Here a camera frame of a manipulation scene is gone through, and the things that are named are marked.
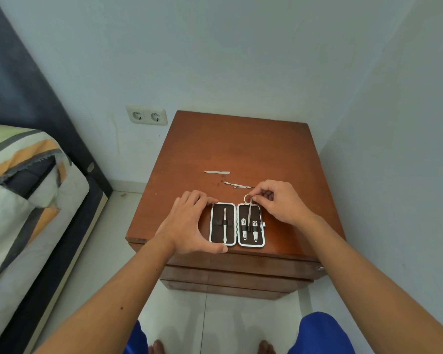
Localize person's left hand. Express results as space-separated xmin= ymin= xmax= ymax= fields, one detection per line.
xmin=154 ymin=190 xmax=229 ymax=256

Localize person's right hand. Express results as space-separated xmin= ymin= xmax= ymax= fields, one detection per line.
xmin=249 ymin=180 xmax=319 ymax=230

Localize small silver scissors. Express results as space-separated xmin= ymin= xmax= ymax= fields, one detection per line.
xmin=243 ymin=194 xmax=261 ymax=226

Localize manicure set case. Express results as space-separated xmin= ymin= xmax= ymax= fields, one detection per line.
xmin=209 ymin=201 xmax=266 ymax=248

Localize person's right forearm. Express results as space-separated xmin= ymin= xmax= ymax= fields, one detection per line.
xmin=298 ymin=214 xmax=443 ymax=354

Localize person's left forearm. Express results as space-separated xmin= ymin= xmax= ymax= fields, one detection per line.
xmin=33 ymin=233 xmax=178 ymax=354

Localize brown wooden nightstand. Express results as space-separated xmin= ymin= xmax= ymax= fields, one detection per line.
xmin=126 ymin=110 xmax=346 ymax=301

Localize blue shorts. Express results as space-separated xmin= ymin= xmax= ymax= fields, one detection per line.
xmin=123 ymin=311 xmax=356 ymax=354

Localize striped bed mattress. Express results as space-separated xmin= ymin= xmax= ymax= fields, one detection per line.
xmin=0 ymin=123 xmax=90 ymax=292

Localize dark blue headboard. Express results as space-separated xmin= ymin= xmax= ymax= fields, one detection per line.
xmin=0 ymin=0 xmax=113 ymax=197

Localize white double wall socket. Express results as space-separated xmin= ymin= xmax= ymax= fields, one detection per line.
xmin=126 ymin=105 xmax=168 ymax=127

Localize dark bed frame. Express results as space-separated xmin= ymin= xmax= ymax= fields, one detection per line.
xmin=0 ymin=172 xmax=113 ymax=354

